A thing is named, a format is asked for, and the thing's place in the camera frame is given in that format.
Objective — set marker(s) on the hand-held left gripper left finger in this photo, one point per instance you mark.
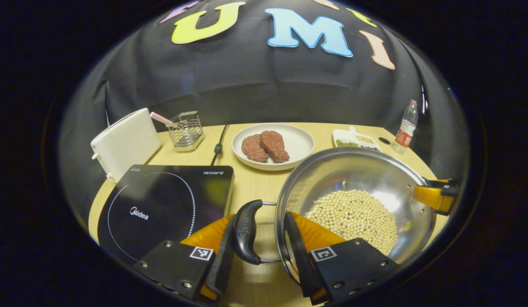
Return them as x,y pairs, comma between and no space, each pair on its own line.
223,268

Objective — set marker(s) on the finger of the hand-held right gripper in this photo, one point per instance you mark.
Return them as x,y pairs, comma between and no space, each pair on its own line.
430,197

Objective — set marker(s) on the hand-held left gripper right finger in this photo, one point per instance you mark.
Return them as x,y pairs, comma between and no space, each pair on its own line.
296,251

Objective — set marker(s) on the pile of soybeans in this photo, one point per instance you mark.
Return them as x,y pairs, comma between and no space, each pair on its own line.
353,217

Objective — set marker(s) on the stainless steel pot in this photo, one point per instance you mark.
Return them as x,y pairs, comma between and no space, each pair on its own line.
353,170

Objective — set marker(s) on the black induction cooktop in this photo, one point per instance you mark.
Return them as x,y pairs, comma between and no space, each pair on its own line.
161,204

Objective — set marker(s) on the clear bottle red label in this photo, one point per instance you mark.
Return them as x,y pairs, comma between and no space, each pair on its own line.
404,132

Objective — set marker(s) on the black round table grommet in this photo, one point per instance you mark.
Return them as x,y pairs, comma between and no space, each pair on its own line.
384,140

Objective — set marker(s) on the pile of dark red beans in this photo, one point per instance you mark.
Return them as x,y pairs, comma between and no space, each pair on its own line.
368,147

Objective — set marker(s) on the small pile of yellow beans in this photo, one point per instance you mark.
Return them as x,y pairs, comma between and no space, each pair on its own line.
366,139

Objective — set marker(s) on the pile of green beans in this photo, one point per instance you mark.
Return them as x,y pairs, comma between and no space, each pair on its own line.
347,143

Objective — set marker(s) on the white divided dish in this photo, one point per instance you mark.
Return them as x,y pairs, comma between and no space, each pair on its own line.
343,135

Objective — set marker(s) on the round white plate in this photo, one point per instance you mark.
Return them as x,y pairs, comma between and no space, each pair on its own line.
300,143

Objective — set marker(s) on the white toaster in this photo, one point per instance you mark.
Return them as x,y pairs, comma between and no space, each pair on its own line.
127,143

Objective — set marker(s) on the pink striped straw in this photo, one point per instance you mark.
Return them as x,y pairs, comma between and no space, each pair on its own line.
161,118

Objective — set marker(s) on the black backdrop cloth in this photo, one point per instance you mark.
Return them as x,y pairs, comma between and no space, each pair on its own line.
247,85

